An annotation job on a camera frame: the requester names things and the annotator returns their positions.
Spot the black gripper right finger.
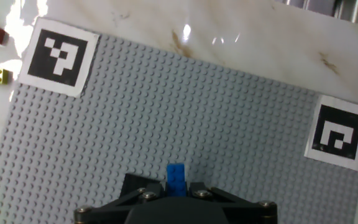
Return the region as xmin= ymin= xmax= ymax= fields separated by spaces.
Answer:
xmin=188 ymin=182 xmax=278 ymax=224

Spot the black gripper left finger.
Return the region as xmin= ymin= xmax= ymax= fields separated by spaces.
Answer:
xmin=75 ymin=173 xmax=167 ymax=224

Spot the blue Lego brick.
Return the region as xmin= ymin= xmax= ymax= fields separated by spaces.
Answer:
xmin=165 ymin=162 xmax=188 ymax=197

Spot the grey Lego baseplate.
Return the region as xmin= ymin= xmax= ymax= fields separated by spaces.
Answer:
xmin=0 ymin=30 xmax=358 ymax=224

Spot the black white fiducial marker tag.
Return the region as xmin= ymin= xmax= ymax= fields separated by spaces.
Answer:
xmin=303 ymin=94 xmax=358 ymax=172
xmin=17 ymin=17 xmax=101 ymax=99

